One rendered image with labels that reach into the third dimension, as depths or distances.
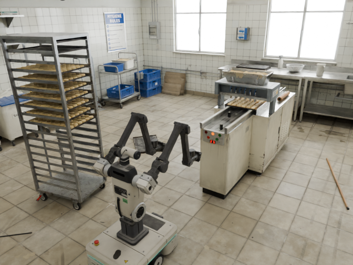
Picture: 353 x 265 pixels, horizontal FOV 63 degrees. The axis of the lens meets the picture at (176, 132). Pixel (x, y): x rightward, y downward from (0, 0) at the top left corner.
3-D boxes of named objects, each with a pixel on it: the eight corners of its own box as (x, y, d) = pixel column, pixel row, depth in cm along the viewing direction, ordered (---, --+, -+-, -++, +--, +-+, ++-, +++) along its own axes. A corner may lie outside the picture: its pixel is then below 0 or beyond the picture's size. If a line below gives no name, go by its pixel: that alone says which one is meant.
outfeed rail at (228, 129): (280, 90, 449) (280, 86, 447) (282, 91, 448) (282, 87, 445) (224, 133, 296) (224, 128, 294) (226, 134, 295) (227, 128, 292)
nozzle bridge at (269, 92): (224, 101, 402) (225, 77, 389) (277, 109, 365) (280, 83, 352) (213, 107, 377) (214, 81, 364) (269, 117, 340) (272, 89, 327)
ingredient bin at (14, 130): (12, 148, 469) (0, 102, 439) (-8, 139, 502) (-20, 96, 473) (42, 136, 510) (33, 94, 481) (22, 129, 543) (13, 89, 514)
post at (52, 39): (82, 201, 315) (55, 36, 249) (81, 202, 312) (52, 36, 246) (80, 200, 316) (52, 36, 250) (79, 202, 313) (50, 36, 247)
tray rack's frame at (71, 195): (108, 185, 358) (89, 32, 289) (81, 210, 314) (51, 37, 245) (66, 175, 380) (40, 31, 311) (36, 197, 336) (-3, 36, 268)
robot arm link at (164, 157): (174, 116, 230) (185, 119, 225) (180, 124, 241) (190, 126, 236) (149, 167, 217) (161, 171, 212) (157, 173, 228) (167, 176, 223)
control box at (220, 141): (204, 139, 318) (204, 128, 312) (224, 144, 305) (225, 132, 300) (202, 141, 315) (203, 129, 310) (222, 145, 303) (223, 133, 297)
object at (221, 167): (224, 167, 401) (227, 105, 366) (248, 174, 383) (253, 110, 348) (198, 192, 347) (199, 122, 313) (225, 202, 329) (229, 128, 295)
